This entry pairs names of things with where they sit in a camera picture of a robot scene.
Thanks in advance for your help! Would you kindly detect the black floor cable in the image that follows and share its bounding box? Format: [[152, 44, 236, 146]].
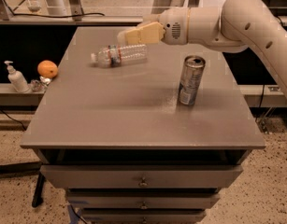
[[0, 101, 28, 132]]

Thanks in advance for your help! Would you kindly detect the black cable on shelf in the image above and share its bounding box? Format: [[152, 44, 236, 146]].
[[0, 12, 106, 20]]

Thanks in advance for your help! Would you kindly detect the silver drink can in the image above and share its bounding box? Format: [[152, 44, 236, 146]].
[[179, 55, 206, 105]]

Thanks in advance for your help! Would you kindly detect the middle grey drawer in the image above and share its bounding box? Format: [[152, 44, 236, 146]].
[[66, 192, 220, 209]]

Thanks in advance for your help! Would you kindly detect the white pump lotion bottle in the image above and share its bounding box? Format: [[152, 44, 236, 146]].
[[4, 61, 30, 93]]

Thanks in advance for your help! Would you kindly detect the bottom grey drawer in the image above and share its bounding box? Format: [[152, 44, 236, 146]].
[[81, 209, 206, 224]]

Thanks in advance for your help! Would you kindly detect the grey drawer cabinet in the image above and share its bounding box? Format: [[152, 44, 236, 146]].
[[20, 25, 267, 224]]

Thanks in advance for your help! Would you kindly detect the crumpled foil wrapper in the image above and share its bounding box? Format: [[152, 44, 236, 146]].
[[30, 76, 51, 92]]

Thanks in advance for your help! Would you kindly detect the orange fruit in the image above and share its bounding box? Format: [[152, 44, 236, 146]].
[[37, 60, 58, 78]]

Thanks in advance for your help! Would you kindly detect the clear plastic water bottle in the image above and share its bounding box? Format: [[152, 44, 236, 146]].
[[91, 44, 148, 68]]

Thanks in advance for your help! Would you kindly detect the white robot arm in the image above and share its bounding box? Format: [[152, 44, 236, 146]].
[[117, 0, 287, 99]]

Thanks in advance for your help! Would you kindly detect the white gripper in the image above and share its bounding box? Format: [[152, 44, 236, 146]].
[[117, 7, 190, 45]]

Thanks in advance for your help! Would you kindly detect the top grey drawer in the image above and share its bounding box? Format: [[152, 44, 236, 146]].
[[41, 165, 243, 189]]

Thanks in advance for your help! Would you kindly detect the grey drawer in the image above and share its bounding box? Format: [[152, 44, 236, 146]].
[[41, 165, 243, 189], [66, 192, 220, 209], [81, 209, 206, 224]]

